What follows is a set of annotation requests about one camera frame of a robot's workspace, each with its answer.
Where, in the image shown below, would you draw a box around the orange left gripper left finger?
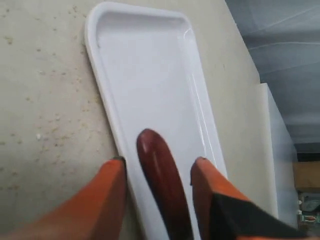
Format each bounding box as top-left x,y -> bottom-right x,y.
0,156 -> 127,240

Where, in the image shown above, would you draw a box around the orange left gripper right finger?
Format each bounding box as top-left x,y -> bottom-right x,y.
190,157 -> 315,240

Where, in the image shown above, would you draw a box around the brown wooden spoon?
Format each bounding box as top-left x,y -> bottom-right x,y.
136,128 -> 193,240

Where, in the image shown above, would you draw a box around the white side table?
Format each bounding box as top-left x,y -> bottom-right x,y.
259,83 -> 299,228

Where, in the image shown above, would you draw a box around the cluttered small items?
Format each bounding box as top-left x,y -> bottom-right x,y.
297,192 -> 320,237

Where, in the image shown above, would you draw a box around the brown cardboard box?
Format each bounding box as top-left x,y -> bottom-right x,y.
293,161 -> 320,193

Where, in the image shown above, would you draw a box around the white rectangular plastic tray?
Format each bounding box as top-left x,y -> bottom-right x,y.
84,1 -> 279,221

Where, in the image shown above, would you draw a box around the grey-white backdrop curtain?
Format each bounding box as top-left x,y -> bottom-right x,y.
227,0 -> 320,144

